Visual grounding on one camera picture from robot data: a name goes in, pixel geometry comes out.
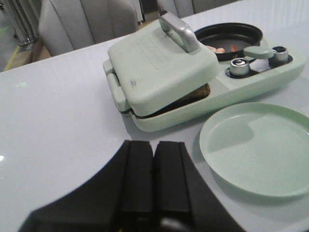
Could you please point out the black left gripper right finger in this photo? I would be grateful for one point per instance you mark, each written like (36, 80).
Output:
(183, 200)

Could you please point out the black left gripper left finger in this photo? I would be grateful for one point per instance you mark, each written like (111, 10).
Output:
(119, 195)

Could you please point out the white bread slice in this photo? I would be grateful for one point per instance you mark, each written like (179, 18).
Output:
(196, 95)

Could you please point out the pink shrimp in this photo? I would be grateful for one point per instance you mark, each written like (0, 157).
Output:
(221, 50)

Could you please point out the mint green breakfast maker base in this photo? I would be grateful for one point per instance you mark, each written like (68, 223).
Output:
(227, 89)

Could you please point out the mint green round plate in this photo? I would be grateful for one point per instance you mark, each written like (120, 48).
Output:
(260, 148)

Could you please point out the left silver control knob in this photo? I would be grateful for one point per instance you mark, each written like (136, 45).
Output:
(239, 67)

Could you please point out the silver control knob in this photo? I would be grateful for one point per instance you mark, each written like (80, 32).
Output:
(239, 67)
(280, 54)

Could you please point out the black round frying pan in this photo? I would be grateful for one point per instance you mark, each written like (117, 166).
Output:
(237, 39)

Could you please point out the right silver control knob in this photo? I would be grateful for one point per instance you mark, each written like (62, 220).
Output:
(280, 54)

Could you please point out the left grey upholstered chair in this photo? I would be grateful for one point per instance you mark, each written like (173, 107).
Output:
(67, 25)

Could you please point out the grey upholstered chair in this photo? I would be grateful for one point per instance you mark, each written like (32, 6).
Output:
(184, 8)
(67, 25)

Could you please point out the right grey upholstered chair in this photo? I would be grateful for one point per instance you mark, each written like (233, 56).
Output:
(184, 8)

